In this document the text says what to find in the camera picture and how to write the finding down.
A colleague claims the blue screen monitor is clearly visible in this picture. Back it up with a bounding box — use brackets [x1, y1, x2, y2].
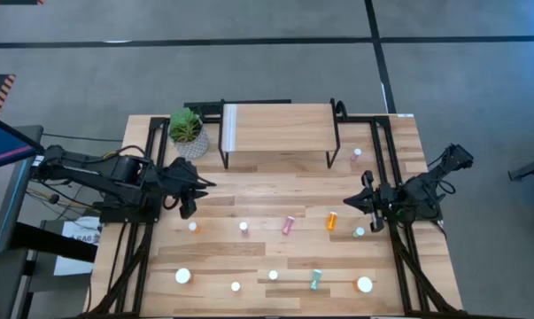
[0, 110, 45, 173]

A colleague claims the green plant in patterned pot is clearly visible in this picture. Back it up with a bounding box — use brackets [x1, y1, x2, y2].
[167, 107, 211, 160]

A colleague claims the grey metal stand leg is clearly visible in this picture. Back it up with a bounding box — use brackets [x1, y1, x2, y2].
[507, 153, 534, 183]

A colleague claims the wooden shelf with black legs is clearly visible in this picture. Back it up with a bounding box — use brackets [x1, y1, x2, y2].
[217, 97, 342, 170]

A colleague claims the thin black floor cable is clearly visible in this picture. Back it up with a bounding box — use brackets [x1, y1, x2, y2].
[42, 131, 124, 144]

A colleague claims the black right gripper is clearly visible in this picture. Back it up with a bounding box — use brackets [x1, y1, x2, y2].
[343, 169, 403, 234]

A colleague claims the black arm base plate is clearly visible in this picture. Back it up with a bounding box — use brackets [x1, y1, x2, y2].
[381, 194, 444, 222]
[98, 194, 162, 224]

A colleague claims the yellow cable bundle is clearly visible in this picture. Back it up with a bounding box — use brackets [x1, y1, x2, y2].
[26, 184, 99, 212]

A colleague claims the large orange medicine bottle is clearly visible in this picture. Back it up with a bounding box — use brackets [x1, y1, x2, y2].
[353, 276, 375, 294]
[174, 267, 194, 285]

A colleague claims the black cart beam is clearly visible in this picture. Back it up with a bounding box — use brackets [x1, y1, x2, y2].
[10, 221, 98, 263]

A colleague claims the black aluminium table frame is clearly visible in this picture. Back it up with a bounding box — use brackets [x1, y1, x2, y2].
[82, 97, 465, 319]

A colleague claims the white paper sheet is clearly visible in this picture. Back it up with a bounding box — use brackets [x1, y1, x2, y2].
[53, 215, 103, 276]

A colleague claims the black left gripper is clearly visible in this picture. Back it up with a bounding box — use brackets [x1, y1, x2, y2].
[166, 157, 218, 222]

